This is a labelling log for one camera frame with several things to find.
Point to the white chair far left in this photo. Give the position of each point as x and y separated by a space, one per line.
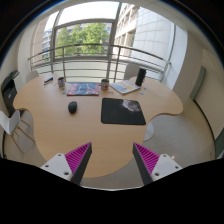
33 74

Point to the dark mug centre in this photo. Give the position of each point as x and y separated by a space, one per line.
104 84

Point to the white chair far right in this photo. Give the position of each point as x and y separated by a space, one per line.
131 71

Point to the black cylindrical speaker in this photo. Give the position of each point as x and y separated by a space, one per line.
140 77

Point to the black mouse pad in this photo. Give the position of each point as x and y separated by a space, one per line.
122 112

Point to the black computer mouse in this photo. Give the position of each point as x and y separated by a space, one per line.
72 107

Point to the metal balcony railing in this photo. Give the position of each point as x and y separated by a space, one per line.
110 62

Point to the black printer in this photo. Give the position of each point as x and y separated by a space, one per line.
9 88

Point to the light blue open book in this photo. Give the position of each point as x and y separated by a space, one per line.
124 87

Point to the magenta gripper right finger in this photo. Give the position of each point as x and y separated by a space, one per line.
153 166

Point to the white chair wooden legs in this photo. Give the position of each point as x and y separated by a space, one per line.
12 124

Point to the dark mug left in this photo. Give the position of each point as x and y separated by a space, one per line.
61 82

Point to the red blue magazine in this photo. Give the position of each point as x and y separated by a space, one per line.
83 89

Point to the dark mug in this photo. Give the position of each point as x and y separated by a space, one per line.
104 84
61 82

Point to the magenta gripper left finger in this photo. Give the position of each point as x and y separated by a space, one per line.
70 166

